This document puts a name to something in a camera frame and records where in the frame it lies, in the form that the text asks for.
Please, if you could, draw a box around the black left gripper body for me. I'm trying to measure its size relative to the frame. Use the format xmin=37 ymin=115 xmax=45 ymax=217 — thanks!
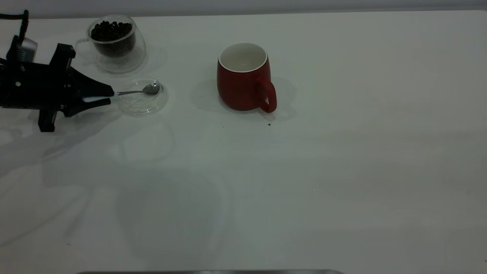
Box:
xmin=0 ymin=43 xmax=76 ymax=132

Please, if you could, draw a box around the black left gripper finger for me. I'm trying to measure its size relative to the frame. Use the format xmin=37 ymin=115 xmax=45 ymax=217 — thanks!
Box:
xmin=64 ymin=99 xmax=111 ymax=117
xmin=71 ymin=68 xmax=115 ymax=99

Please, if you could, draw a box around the metal spoon with white handle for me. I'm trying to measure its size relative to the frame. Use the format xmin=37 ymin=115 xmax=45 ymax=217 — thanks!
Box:
xmin=82 ymin=83 xmax=160 ymax=103

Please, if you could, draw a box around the red ceramic mug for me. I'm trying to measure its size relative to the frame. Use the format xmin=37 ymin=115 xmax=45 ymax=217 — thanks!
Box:
xmin=217 ymin=42 xmax=277 ymax=113

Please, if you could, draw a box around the coffee bean pile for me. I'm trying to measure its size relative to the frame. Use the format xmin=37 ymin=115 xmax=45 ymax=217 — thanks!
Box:
xmin=91 ymin=21 xmax=136 ymax=58

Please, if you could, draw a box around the clear round glass lid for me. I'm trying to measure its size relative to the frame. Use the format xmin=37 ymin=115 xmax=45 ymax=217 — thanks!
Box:
xmin=118 ymin=78 xmax=168 ymax=116

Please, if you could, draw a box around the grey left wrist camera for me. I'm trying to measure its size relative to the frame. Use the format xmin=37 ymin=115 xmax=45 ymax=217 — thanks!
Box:
xmin=8 ymin=35 xmax=39 ymax=64

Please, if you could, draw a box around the clear double-wall glass cup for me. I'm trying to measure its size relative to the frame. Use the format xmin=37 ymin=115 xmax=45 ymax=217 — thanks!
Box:
xmin=75 ymin=14 xmax=146 ymax=74

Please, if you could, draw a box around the black camera cable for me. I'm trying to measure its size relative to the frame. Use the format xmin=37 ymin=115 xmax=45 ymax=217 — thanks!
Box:
xmin=0 ymin=10 xmax=29 ymax=38

